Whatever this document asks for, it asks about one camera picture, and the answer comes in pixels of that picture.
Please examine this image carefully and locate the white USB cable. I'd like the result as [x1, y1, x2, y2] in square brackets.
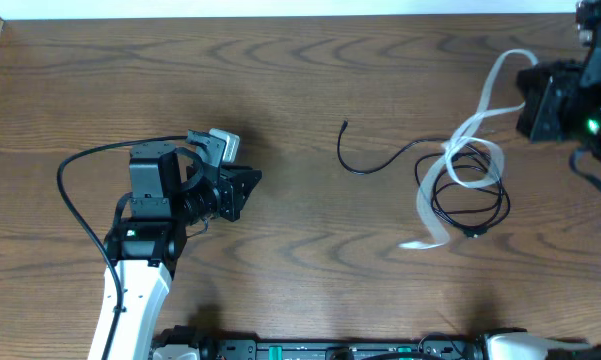
[398, 48, 539, 251]

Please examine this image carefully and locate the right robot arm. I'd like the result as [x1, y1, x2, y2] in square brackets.
[516, 0, 601, 193]

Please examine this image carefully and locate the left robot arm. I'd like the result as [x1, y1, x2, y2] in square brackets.
[89, 141, 262, 359]

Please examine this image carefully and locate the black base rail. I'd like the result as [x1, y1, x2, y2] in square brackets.
[148, 326, 592, 360]

